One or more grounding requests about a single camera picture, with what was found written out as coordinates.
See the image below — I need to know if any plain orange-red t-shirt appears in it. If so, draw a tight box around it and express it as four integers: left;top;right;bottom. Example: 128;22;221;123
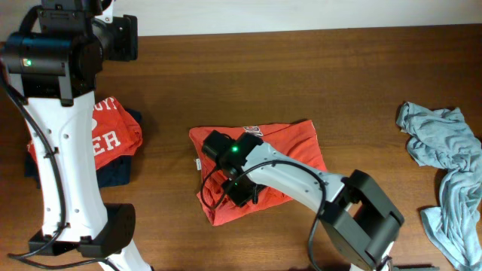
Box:
189;120;327;227

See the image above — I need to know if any folded navy blue garment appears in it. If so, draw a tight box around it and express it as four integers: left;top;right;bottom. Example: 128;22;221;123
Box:
24;108;143;189

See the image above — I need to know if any folded red soccer shirt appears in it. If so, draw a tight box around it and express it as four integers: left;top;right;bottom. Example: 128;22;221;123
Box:
26;93;143;172

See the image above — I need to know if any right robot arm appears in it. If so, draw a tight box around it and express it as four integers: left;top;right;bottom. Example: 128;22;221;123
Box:
202;130;404;270

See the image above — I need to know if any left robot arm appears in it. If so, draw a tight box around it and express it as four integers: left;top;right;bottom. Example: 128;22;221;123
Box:
1;0;149;270

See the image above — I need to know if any light blue crumpled shirt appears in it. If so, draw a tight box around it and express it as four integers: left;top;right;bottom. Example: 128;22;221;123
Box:
396;102;481;270

